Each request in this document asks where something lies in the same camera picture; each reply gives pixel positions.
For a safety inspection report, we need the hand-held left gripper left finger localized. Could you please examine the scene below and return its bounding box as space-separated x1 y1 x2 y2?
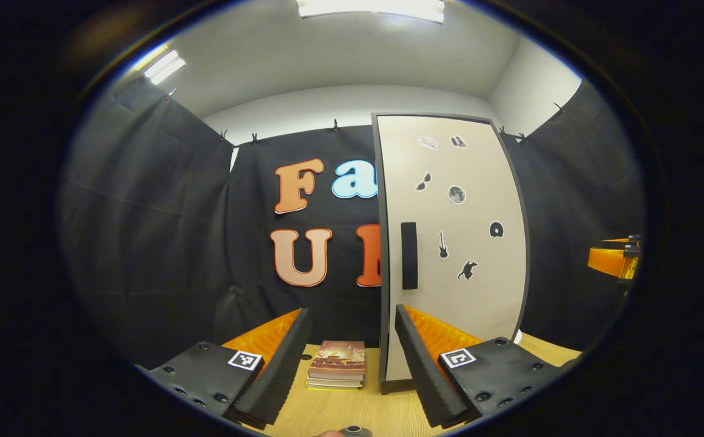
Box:
135 308 313 432

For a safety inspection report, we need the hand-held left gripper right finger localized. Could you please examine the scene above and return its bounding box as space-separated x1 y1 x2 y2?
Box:
394 303 576 429

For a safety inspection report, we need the black door handle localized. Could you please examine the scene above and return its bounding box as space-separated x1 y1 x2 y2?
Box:
401 222 419 290

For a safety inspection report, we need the red brown cover book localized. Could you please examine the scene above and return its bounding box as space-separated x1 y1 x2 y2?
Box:
310 340 366 381

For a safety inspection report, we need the black backdrop cloth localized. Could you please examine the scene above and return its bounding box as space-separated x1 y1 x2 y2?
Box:
58 79 647 368

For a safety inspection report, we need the small ceiling light panel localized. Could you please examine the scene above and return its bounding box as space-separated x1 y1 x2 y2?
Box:
143 50 186 86

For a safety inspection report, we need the long ceiling light panel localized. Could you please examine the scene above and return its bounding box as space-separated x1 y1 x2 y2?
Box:
296 0 445 24

